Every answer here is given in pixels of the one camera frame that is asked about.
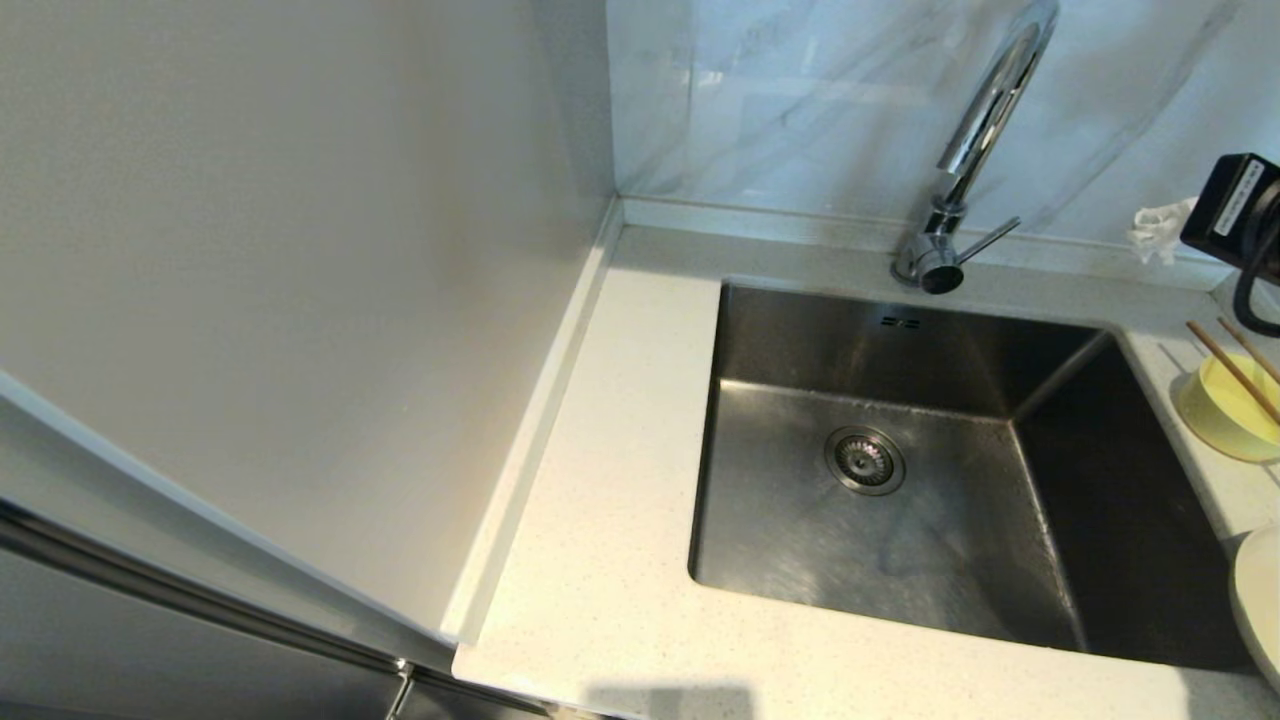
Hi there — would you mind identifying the beige round plate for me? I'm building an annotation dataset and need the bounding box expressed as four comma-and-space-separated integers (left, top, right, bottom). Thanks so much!
1230, 527, 1280, 694

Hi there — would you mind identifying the chrome gooseneck faucet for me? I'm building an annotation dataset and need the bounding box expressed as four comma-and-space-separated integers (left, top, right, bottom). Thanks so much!
892, 0, 1061, 296

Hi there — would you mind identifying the wooden chopstick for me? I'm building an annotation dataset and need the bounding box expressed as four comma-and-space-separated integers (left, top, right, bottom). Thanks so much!
1216, 316, 1280, 387
1186, 320, 1280, 428

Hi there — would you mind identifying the yellow bowl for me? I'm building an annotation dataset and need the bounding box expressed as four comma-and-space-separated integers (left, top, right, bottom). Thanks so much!
1177, 352, 1280, 465

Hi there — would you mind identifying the round metal drain strainer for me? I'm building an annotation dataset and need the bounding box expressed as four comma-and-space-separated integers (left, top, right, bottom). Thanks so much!
824, 426, 908, 498

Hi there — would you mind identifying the large stainless steel appliance door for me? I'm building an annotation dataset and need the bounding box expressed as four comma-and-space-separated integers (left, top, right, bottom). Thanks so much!
0, 498, 553, 720

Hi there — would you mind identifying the tall white cabinet side panel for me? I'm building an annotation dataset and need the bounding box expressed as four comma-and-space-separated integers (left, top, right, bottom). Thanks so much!
0, 0, 623, 647

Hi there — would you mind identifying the stainless steel sink basin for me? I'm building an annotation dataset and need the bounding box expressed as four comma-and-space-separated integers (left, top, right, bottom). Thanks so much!
688, 280, 1277, 674

